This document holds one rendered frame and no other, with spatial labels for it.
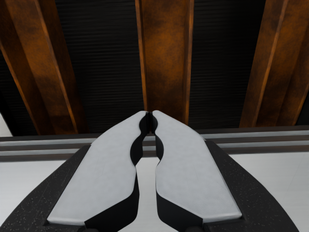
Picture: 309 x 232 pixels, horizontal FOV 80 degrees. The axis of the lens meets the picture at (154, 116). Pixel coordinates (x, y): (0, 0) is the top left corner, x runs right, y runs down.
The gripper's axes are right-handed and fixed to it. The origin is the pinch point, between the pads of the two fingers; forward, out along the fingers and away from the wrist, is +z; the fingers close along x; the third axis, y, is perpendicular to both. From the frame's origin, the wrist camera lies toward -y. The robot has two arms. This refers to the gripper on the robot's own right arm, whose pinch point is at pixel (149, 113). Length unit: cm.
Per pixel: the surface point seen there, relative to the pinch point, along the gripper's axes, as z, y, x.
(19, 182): 5.8, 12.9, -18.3
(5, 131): 91, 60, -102
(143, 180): 5.8, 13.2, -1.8
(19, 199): 5.8, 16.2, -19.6
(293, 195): 5.8, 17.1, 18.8
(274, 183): 5.8, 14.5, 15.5
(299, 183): 5.8, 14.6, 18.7
